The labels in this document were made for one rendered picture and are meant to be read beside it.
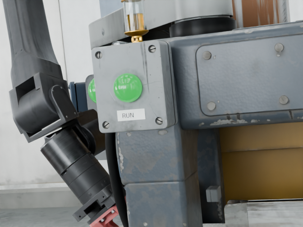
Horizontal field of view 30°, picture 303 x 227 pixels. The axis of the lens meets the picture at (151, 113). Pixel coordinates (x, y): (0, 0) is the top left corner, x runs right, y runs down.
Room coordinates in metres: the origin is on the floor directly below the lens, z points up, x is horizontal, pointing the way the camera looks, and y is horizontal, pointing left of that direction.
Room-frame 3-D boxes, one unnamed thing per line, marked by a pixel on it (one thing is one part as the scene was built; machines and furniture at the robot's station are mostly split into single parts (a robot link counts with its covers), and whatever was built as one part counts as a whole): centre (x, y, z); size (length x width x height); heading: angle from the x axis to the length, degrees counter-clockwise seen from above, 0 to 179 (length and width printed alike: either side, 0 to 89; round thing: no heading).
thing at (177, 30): (0.76, -0.08, 1.35); 0.09 x 0.09 x 0.03
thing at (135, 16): (0.66, 0.01, 1.37); 0.03 x 0.02 x 0.03; 73
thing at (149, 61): (0.60, 0.01, 1.28); 0.08 x 0.05 x 0.09; 73
